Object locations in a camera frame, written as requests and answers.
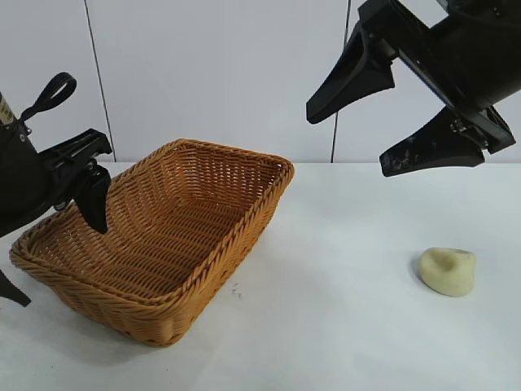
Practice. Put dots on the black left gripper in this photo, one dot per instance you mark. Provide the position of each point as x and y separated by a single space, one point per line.
20 183

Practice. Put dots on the pale cream egg yolk pastry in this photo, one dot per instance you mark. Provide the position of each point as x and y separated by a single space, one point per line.
445 275

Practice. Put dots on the tan woven wicker basket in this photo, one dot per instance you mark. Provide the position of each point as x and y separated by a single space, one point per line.
183 228

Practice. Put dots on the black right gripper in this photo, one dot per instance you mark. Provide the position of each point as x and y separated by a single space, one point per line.
468 61

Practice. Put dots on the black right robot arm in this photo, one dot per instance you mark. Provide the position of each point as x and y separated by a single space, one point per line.
480 6

